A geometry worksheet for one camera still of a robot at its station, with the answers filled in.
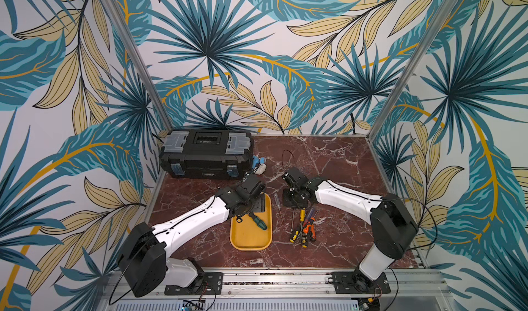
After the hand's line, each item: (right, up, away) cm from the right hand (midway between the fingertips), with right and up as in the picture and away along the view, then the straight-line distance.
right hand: (284, 201), depth 88 cm
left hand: (-12, 0, -7) cm, 14 cm away
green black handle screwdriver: (-10, -8, -3) cm, 14 cm away
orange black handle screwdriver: (+8, -12, -5) cm, 15 cm away
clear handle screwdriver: (-2, -2, +2) cm, 4 cm away
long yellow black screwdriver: (+4, -8, 0) cm, 9 cm away
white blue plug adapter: (-11, +15, +15) cm, 24 cm away
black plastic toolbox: (-27, +20, 0) cm, 34 cm away
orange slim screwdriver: (+11, -12, -5) cm, 17 cm away
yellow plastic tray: (-17, -12, -4) cm, 21 cm away
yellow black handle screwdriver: (+4, -13, -6) cm, 15 cm away
